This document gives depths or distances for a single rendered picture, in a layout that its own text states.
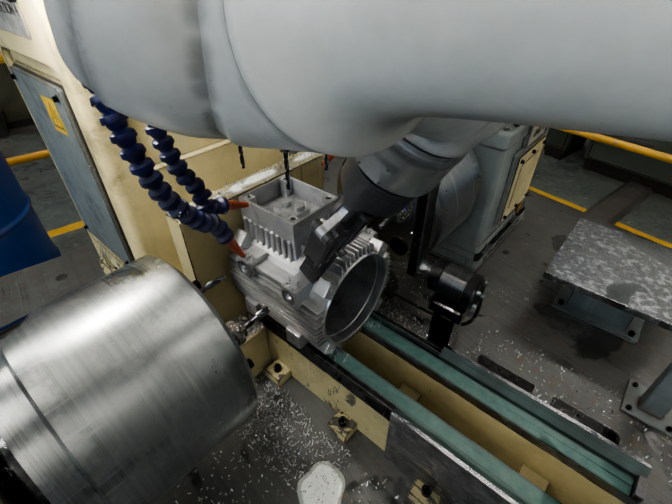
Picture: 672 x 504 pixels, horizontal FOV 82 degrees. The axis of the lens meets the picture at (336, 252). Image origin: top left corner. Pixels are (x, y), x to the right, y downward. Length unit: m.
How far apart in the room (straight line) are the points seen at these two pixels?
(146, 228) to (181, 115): 0.55
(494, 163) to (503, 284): 0.31
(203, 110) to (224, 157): 0.58
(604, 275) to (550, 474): 0.44
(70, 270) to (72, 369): 0.78
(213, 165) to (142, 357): 0.41
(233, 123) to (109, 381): 0.30
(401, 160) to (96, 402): 0.33
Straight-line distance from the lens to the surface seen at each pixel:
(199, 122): 0.17
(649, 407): 0.90
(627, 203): 3.41
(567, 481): 0.69
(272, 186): 0.66
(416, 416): 0.61
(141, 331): 0.43
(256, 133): 0.17
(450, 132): 0.28
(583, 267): 0.97
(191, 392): 0.43
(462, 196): 0.78
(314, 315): 0.55
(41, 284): 1.19
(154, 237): 0.72
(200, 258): 0.63
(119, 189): 0.67
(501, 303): 0.98
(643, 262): 1.06
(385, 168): 0.32
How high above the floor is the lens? 1.45
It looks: 38 degrees down
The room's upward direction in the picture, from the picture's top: straight up
